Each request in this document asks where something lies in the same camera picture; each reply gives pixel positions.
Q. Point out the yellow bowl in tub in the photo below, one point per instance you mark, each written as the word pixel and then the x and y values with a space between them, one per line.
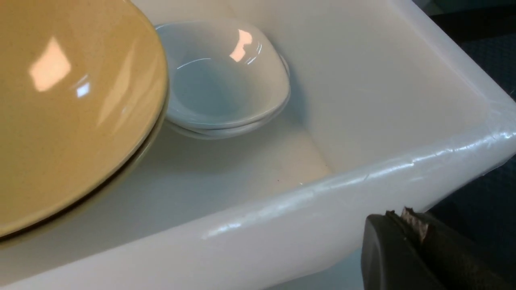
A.
pixel 102 190

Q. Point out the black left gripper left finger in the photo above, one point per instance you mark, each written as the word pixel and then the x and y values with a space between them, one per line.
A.
pixel 389 260

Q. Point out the yellow noodle bowl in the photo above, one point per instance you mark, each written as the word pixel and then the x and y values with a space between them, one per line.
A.
pixel 83 83

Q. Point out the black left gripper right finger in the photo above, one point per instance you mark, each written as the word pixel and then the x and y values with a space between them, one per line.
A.
pixel 456 261

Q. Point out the white dish in tub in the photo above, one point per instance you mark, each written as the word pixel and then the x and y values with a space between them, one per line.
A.
pixel 213 38

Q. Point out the large white plastic tub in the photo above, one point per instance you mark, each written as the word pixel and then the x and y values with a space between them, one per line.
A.
pixel 386 111

